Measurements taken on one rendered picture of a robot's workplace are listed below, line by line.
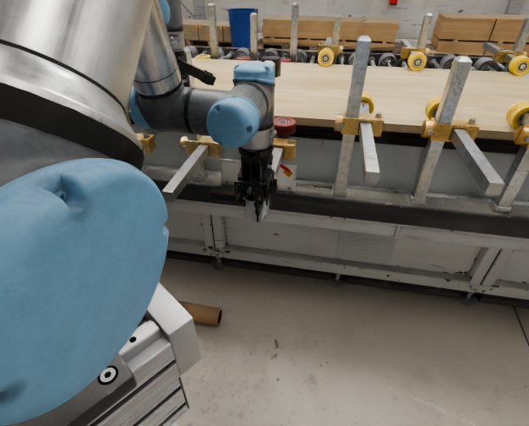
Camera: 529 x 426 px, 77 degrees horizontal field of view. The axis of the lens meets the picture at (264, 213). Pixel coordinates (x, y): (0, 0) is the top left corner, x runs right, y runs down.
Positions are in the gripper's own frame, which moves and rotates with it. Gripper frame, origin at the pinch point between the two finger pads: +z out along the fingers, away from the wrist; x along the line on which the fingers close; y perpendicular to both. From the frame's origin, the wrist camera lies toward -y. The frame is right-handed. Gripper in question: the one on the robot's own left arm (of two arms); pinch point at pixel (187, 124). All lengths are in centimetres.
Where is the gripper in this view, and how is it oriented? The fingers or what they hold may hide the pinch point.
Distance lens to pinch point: 103.2
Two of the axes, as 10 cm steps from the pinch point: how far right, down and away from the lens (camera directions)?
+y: -9.1, 2.1, -3.6
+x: 4.2, 5.0, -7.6
